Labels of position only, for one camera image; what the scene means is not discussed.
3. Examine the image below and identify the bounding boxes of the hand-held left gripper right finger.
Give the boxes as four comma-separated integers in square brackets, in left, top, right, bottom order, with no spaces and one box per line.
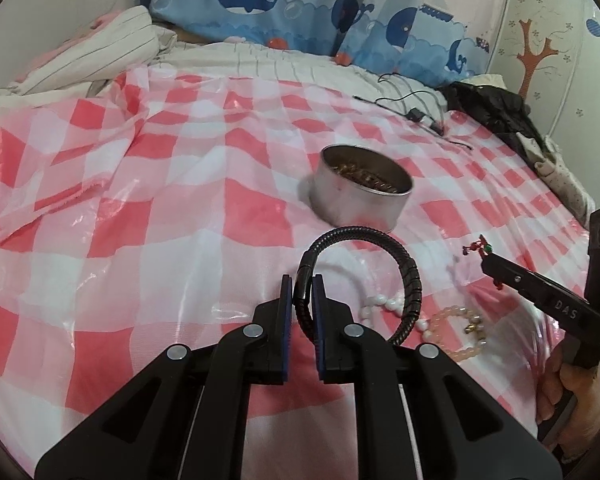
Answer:
[313,274,563,480]

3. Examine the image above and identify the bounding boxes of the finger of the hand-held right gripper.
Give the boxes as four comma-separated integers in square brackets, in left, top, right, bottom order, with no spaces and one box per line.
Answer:
[481,251,547,312]

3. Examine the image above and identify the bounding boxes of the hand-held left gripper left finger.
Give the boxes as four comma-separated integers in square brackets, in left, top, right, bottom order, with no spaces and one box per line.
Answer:
[34,274,295,480]

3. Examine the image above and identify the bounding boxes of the red knotted bracelet green beads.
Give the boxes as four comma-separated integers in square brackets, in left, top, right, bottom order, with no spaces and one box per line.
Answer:
[461,234,507,292]

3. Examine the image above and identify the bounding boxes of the peach beaded bracelet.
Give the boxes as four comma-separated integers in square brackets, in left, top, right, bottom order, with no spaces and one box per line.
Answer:
[426,306,489,364]

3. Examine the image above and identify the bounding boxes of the black braided leather bracelet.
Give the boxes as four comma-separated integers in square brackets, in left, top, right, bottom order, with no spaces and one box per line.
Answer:
[294,226,424,347]

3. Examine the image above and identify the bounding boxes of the round metal tin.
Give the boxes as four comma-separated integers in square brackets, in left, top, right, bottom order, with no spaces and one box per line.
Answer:
[307,144,413,235]

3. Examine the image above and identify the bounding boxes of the brown beaded bracelet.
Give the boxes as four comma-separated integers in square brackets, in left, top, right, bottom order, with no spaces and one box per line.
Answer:
[330,161,402,194]

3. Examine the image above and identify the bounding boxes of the person's right hand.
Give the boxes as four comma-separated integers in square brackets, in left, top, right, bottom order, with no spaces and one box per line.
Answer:
[535,342,600,462]

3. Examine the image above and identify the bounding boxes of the beige dotted cloth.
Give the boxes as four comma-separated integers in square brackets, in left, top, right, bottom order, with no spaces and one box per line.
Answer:
[517,132,597,222]

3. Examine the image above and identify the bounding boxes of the black jacket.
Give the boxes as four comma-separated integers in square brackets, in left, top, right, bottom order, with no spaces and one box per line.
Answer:
[437,81,549,162]

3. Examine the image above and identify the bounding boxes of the pink checked plastic sheet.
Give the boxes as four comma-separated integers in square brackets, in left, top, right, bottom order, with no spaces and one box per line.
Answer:
[0,69,597,480]

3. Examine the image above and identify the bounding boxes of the cream fluffy cloth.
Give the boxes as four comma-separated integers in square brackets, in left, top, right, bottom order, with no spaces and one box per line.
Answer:
[466,73,509,93]

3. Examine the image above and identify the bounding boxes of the white wardrobe tree print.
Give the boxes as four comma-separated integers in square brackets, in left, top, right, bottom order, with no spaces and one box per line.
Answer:
[482,0,600,212]

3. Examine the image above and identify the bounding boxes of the small whale print pillow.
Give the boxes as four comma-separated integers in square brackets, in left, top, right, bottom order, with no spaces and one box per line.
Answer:
[334,0,494,87]

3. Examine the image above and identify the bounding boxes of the white striped bed sheet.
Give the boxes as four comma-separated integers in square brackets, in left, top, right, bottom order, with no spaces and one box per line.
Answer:
[150,41,452,113]

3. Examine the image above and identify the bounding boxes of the large whale print pillow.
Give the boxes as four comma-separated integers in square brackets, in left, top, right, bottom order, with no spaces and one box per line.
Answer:
[147,0,368,57]

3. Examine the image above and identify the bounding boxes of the striped white pillow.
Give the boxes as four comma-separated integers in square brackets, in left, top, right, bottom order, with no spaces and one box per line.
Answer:
[0,6,179,107]

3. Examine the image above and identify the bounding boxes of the white beaded bracelet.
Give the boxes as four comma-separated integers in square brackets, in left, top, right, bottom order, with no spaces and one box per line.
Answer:
[359,295,432,335]

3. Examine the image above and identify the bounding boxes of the black earphone cable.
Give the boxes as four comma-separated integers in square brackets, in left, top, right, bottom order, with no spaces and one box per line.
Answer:
[352,72,474,152]

